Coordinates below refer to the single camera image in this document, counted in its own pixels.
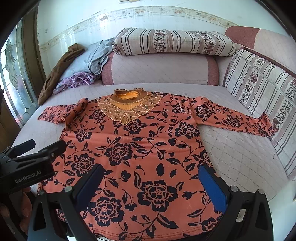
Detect orange black floral blouse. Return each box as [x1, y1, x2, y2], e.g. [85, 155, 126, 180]
[39, 89, 274, 240]

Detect person's left hand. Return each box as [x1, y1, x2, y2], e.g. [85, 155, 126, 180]
[0, 187, 33, 236]

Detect stained glass window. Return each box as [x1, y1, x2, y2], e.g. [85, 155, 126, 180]
[1, 22, 38, 128]

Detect purple satin garment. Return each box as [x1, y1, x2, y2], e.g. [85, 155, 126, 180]
[52, 72, 96, 95]

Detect grey blue garment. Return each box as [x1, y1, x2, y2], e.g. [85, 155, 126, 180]
[60, 38, 114, 81]

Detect brown garment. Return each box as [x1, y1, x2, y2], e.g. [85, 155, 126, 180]
[38, 43, 85, 105]

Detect striped floral side pillow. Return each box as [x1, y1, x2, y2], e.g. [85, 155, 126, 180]
[225, 49, 295, 180]

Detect pink quilted back cushion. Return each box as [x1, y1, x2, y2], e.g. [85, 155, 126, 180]
[101, 53, 219, 86]

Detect striped floral bolster pillow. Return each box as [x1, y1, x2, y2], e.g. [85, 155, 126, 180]
[112, 28, 236, 57]

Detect pink quilted corner cushion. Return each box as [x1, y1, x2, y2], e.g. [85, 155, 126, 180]
[224, 26, 295, 77]

